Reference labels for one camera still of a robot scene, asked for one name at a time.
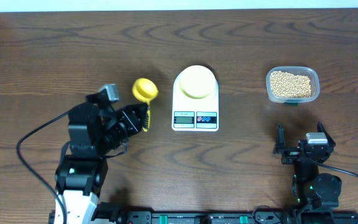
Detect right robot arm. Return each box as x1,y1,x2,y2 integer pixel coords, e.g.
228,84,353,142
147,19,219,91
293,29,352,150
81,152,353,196
273,122,342,211

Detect green tape strip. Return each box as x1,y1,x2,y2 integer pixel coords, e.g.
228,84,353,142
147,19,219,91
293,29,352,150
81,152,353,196
284,102,299,106

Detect pale yellow bowl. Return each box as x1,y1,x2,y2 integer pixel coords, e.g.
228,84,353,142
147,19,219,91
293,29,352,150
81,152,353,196
179,65,217,99

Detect yellow plastic measuring scoop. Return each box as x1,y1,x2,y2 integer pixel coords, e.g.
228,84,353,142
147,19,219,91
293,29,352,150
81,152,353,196
132,78,158,132

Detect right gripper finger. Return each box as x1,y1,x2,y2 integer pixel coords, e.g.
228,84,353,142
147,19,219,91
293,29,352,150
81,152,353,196
274,124,285,152
317,121,336,147

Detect soybeans in container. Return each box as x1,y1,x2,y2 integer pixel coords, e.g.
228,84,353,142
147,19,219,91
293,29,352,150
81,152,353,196
270,71,311,98

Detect white digital kitchen scale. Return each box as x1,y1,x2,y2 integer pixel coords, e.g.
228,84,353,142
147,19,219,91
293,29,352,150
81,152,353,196
172,74,219,132

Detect clear plastic container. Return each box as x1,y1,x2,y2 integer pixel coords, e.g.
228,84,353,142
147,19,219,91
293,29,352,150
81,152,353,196
266,66,320,104

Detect left black cable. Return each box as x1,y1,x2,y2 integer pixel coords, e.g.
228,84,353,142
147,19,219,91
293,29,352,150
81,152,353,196
16,111,71,224

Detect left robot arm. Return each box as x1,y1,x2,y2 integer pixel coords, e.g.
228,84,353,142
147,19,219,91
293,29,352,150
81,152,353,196
54,90,149,223

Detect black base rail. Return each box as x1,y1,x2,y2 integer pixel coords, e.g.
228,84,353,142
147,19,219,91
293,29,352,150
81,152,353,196
48,210,358,224

